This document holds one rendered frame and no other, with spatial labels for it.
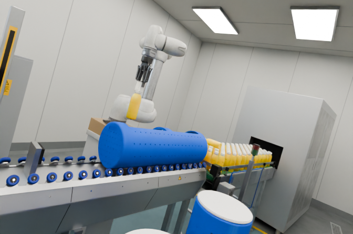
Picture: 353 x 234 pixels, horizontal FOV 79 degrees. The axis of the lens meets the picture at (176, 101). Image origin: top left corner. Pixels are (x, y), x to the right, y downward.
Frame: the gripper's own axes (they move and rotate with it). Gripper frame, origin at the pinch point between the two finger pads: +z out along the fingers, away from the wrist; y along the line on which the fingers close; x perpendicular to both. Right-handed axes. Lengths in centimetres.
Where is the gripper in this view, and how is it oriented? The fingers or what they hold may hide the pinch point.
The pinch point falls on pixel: (139, 87)
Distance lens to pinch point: 144.6
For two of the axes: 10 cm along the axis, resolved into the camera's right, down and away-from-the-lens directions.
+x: 6.6, 1.7, 7.4
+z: -2.7, 9.6, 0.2
